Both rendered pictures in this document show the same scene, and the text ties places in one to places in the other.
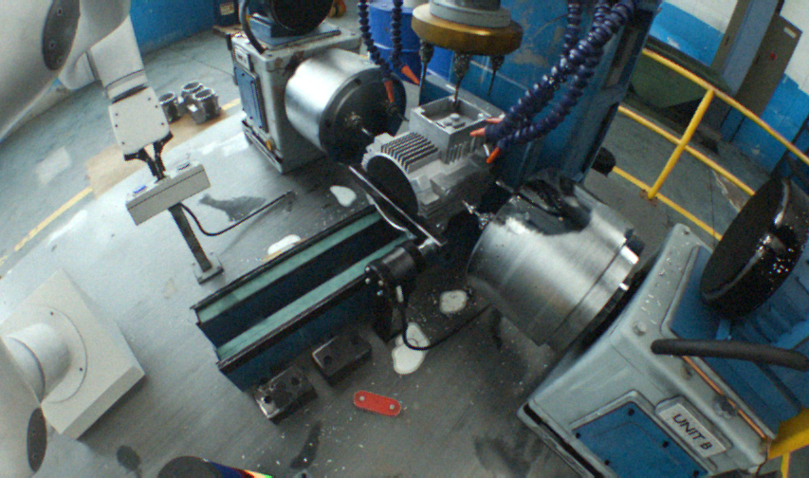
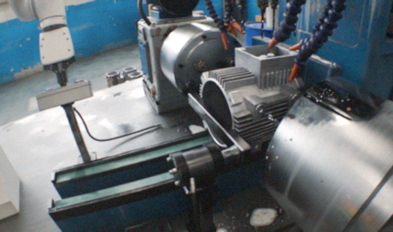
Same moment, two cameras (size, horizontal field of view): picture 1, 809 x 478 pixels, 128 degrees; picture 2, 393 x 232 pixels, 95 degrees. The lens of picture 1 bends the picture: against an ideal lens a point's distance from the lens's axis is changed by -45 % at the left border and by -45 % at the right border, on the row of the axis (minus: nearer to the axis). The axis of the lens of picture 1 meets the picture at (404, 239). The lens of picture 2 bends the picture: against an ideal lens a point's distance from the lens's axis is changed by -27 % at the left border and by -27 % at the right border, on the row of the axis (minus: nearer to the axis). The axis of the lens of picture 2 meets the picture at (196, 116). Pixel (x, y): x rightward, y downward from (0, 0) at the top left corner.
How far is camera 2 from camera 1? 22 cm
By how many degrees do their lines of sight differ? 27
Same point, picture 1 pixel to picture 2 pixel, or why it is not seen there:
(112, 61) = (45, 6)
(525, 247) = (313, 138)
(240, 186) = (128, 117)
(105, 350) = not seen: outside the picture
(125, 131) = (46, 50)
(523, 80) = not seen: hidden behind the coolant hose
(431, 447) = not seen: outside the picture
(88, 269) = (20, 145)
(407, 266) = (204, 160)
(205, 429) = not seen: outside the picture
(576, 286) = (366, 177)
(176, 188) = (69, 92)
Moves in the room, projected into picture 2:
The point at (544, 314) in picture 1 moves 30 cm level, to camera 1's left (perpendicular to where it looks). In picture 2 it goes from (330, 213) to (115, 159)
